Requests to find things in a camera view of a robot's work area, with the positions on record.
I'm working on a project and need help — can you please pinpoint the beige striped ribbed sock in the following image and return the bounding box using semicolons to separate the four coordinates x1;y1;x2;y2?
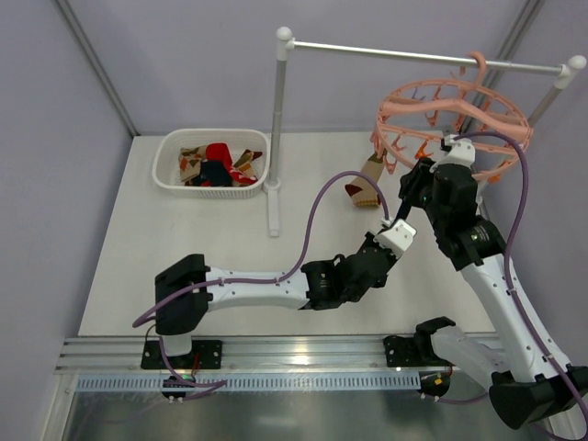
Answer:
345;153;384;209

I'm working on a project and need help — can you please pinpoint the pink round clip hanger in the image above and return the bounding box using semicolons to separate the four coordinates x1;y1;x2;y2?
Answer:
370;51;533;174

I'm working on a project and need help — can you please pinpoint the navy sock beige toe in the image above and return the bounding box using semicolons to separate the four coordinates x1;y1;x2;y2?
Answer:
187;161;232;187

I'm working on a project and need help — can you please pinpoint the red sock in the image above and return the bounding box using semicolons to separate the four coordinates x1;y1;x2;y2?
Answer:
206;142;250;187

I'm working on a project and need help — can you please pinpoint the beige orange argyle sock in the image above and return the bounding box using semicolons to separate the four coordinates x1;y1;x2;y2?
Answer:
178;145;208;186

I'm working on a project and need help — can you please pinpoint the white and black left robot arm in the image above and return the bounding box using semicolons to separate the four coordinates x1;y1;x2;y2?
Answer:
154;227;413;357

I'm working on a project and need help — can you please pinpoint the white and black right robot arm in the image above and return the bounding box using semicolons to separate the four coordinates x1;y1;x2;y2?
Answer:
399;158;587;429

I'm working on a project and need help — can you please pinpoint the silver white clothes rack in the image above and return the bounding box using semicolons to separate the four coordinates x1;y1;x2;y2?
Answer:
264;27;587;238

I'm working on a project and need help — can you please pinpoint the white perforated plastic basket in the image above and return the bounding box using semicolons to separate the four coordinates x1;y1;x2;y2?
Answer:
152;129;270;199

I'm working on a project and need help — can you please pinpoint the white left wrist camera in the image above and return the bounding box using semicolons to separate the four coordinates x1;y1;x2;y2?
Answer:
374;220;417;258

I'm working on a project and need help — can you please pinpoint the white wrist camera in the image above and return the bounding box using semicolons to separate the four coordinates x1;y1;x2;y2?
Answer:
430;134;476;172
374;220;417;258

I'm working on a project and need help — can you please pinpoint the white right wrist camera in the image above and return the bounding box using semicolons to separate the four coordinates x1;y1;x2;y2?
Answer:
430;134;476;172

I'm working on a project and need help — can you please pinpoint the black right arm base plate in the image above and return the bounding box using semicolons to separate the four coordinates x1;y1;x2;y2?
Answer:
383;335;448;368

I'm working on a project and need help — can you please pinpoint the grey slotted cable duct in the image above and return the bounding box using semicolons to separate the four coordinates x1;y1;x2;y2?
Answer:
76;370;421;392

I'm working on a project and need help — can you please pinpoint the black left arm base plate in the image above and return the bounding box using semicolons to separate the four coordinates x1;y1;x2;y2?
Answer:
140;339;222;370

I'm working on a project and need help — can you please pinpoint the aluminium mounting rail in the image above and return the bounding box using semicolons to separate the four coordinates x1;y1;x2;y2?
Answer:
55;334;387;373

